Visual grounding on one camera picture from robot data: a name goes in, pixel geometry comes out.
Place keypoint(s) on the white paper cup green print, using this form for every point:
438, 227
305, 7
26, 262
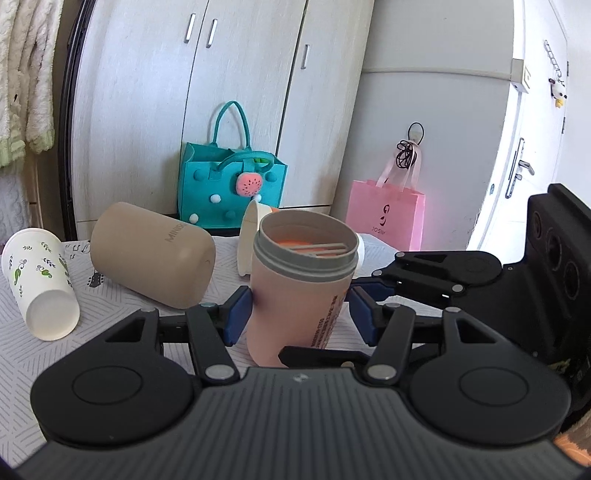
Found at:
34, 263

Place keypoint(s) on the white door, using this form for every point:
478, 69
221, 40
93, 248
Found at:
535, 111

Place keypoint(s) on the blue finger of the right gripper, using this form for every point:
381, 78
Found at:
307, 357
435, 278

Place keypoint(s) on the pink paper gift bag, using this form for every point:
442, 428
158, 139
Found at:
391, 208

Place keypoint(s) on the metal door handle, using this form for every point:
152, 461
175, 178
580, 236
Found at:
517, 168

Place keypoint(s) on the beige brown mug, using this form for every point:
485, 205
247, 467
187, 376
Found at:
161, 258

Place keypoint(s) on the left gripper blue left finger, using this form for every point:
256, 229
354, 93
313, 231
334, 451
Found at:
212, 328

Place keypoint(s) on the teal felt handbag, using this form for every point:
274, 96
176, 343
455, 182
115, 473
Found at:
215, 185

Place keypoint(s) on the pink tumbler grey lid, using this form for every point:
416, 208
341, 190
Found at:
287, 312

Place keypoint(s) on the black clothes rack pole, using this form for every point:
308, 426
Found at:
65, 120

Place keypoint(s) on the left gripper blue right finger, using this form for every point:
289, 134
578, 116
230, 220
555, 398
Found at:
388, 329

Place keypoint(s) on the black wire wall hook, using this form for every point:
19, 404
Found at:
409, 148

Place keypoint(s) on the orange paper cup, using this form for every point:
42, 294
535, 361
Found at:
251, 235

